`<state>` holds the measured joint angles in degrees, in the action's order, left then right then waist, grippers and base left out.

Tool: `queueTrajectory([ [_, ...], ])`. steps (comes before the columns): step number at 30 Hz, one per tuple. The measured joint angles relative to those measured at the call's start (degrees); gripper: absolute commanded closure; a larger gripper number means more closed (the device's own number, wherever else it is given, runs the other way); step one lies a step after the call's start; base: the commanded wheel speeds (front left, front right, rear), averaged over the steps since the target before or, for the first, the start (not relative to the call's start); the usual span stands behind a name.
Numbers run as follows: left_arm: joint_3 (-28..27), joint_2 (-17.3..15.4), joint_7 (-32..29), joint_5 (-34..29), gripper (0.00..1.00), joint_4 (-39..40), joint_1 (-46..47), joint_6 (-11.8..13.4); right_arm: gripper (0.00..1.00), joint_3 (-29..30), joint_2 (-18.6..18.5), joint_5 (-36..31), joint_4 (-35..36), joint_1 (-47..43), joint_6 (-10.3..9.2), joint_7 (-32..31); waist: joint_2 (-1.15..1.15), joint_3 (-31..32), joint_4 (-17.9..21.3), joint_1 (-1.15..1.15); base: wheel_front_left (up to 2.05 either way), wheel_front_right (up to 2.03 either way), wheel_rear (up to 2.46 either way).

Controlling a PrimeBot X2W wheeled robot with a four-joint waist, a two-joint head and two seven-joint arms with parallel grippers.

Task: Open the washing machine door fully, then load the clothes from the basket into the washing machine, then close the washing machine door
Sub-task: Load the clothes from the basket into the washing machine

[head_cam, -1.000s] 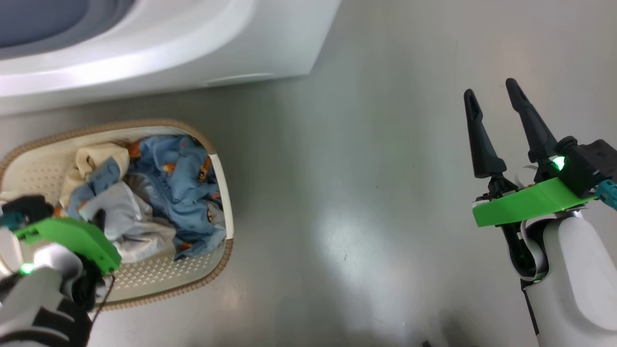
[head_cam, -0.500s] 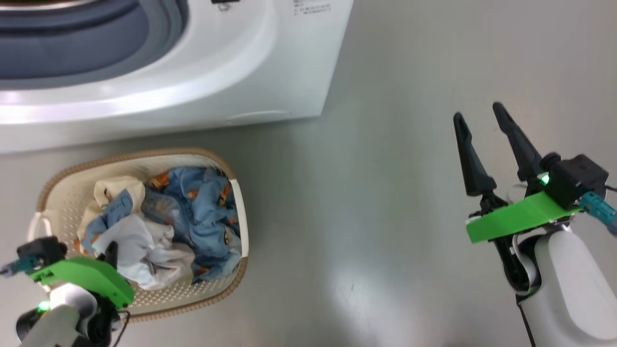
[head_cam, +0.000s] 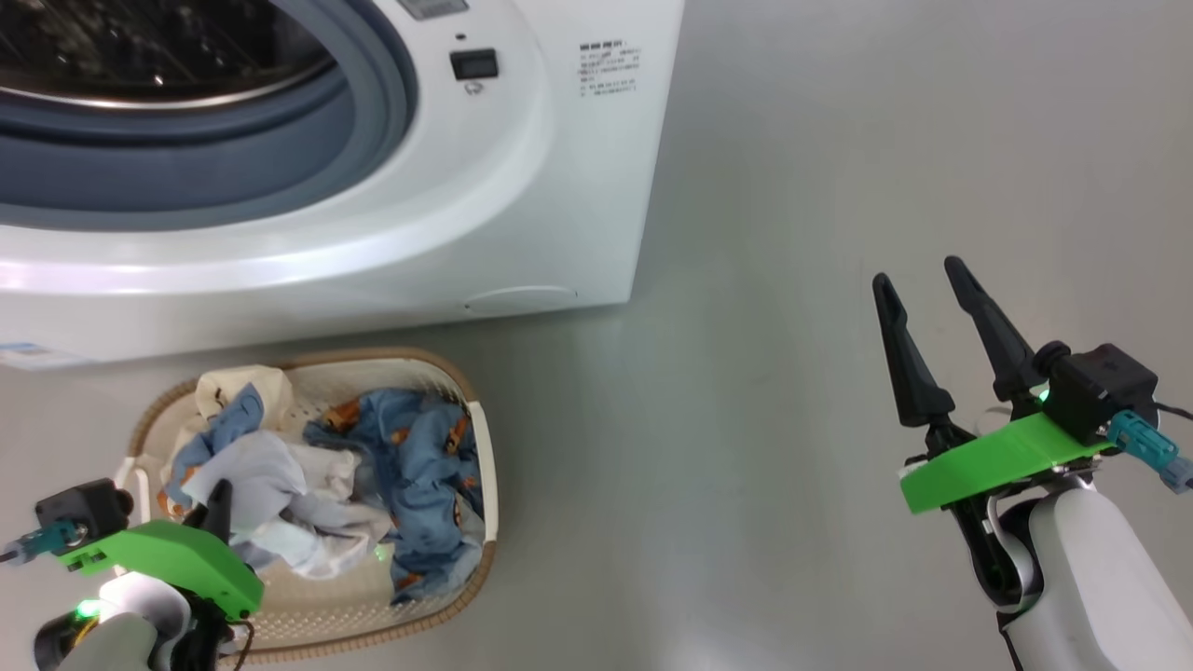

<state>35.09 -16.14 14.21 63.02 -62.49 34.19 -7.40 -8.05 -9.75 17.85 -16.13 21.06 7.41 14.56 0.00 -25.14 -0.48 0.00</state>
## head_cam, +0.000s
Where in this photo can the white front-loading washing machine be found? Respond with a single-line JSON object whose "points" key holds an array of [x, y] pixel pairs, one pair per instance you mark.
{"points": [[522, 214]]}

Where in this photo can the cream and blue garment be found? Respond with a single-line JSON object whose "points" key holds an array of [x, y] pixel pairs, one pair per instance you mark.
{"points": [[233, 391]]}

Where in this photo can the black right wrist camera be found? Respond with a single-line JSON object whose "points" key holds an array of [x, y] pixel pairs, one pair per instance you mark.
{"points": [[1100, 387]]}

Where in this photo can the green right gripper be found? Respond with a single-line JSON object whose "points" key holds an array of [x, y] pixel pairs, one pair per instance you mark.
{"points": [[988, 461]]}

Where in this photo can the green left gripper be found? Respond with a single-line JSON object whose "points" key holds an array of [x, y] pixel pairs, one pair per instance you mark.
{"points": [[177, 559]]}

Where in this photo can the blue energy label sticker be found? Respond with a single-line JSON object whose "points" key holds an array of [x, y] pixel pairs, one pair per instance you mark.
{"points": [[37, 356]]}

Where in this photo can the black door latch socket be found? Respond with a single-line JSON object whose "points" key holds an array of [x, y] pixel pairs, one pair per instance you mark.
{"points": [[473, 63]]}

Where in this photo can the cream perforated laundry basket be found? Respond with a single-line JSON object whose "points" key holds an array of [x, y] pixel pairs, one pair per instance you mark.
{"points": [[363, 596]]}

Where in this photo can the pale blue white garment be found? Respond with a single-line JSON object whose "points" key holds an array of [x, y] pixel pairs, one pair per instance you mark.
{"points": [[280, 503]]}

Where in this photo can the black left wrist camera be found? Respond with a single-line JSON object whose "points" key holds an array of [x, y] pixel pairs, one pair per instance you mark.
{"points": [[84, 508]]}

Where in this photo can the round drain filter cover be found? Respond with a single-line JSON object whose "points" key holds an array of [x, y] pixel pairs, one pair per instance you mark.
{"points": [[520, 299]]}

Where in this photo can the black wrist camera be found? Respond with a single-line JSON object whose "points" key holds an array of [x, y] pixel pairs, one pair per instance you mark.
{"points": [[84, 508], [1100, 387]]}

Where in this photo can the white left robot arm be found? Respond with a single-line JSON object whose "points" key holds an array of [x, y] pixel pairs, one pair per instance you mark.
{"points": [[121, 634]]}

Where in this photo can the printed text label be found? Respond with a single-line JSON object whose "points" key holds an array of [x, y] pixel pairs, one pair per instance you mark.
{"points": [[609, 67]]}

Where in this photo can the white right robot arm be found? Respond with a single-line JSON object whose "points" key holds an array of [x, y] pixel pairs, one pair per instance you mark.
{"points": [[1090, 587]]}

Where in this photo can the blue fox print garment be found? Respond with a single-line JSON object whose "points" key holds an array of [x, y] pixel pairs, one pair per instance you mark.
{"points": [[429, 475]]}

